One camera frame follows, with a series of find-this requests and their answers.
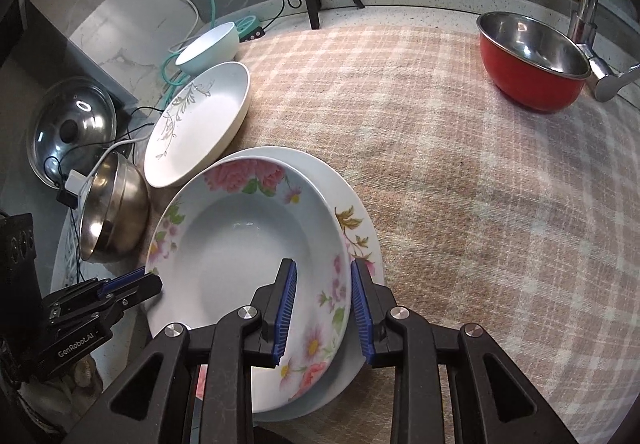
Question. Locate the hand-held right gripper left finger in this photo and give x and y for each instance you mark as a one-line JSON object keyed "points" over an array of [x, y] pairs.
{"points": [[285, 314]]}

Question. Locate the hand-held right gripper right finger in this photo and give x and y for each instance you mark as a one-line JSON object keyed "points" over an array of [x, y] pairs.
{"points": [[361, 314]]}

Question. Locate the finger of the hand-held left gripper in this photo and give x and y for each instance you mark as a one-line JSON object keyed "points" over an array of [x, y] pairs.
{"points": [[120, 283], [145, 289]]}

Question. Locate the deep white plate pink flowers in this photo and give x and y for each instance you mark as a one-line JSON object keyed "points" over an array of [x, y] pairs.
{"points": [[235, 249]]}

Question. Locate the white plate red flower print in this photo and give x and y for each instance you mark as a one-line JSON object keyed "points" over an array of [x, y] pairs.
{"points": [[345, 196]]}

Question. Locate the white plate grey leaf print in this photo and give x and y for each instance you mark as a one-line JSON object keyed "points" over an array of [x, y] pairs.
{"points": [[200, 134]]}

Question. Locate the light blue bowl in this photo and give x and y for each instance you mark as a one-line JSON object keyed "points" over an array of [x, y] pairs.
{"points": [[215, 49]]}

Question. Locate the red steel bowl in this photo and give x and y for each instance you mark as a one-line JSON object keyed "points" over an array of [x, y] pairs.
{"points": [[525, 84]]}

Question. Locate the white charger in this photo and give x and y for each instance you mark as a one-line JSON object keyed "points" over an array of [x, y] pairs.
{"points": [[76, 183]]}

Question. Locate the plaid cloth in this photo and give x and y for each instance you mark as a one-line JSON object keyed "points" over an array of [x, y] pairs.
{"points": [[475, 224]]}

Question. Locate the glass pot lid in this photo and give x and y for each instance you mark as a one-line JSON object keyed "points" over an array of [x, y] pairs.
{"points": [[75, 124]]}

